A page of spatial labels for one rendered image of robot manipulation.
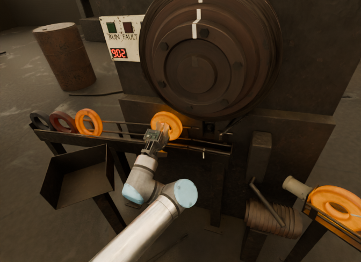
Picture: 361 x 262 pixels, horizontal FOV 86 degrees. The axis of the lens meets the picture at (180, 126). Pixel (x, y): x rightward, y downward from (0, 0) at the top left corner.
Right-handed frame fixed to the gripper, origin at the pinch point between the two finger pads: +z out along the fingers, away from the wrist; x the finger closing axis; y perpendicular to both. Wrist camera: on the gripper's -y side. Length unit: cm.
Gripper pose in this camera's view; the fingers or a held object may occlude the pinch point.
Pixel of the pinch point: (165, 123)
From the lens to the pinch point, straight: 92.9
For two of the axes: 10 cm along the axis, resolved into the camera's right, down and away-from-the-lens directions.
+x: -9.4, -1.5, 3.1
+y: -1.7, -5.7, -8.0
